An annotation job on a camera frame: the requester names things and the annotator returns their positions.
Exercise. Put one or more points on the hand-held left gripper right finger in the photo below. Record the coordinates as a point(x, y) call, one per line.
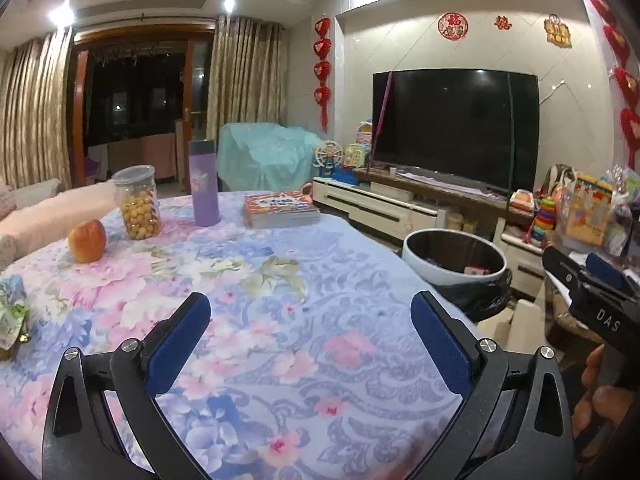
point(440, 345)

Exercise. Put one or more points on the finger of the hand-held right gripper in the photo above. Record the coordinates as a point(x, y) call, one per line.
point(562, 267)
point(607, 272)

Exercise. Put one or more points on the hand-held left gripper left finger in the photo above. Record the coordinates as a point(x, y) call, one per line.
point(180, 340)

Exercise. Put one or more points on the red carton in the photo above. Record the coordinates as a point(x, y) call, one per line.
point(476, 270)

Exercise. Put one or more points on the white waste bin black liner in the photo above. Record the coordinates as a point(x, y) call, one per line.
point(450, 255)

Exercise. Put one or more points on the person's right hand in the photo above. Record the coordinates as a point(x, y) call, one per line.
point(592, 367)

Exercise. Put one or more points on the cream chair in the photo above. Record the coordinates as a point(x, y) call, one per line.
point(525, 317)

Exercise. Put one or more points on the colourful toy box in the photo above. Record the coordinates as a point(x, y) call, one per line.
point(590, 210)

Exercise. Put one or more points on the striped tote bag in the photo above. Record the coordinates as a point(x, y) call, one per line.
point(557, 180)

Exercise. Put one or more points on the red apple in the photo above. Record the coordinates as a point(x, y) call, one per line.
point(87, 241)

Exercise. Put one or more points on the clear jar of snack balls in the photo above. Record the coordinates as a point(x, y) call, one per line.
point(136, 205)

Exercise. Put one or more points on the white television cabinet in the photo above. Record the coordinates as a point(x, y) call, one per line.
point(380, 207)

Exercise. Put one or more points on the purple bottle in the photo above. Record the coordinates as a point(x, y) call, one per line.
point(204, 185)

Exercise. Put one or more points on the pale floral pouch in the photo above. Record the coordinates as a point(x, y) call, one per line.
point(12, 315)

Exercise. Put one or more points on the black television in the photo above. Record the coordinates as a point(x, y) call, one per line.
point(455, 125)

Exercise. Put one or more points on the blue toy base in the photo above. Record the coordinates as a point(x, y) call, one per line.
point(345, 175)

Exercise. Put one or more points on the toy house box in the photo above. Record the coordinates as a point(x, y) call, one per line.
point(356, 155)

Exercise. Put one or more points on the teal cloth cover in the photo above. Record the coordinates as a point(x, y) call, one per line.
point(270, 152)

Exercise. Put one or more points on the beige sofa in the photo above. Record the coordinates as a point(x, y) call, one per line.
point(35, 190)

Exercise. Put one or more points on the ferris wheel toy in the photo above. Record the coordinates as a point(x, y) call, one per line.
point(327, 157)

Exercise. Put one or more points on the pink ribbon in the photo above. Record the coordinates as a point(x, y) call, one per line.
point(384, 105)

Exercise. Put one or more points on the wooden sliding glass door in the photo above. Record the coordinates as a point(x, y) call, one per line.
point(135, 95)

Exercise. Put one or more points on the round red paper cutting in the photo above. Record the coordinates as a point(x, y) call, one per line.
point(452, 25)

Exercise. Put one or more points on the beige curtain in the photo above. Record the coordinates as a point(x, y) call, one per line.
point(245, 80)
point(32, 110)

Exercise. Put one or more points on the ceiling air vent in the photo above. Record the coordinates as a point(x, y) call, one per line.
point(140, 10)

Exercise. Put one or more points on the ceiling spotlight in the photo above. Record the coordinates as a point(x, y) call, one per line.
point(62, 10)
point(228, 2)

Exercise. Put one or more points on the gold red wall hanging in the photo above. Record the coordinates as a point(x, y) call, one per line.
point(557, 30)

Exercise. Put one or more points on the small red wall sticker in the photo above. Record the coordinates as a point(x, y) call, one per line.
point(501, 21)

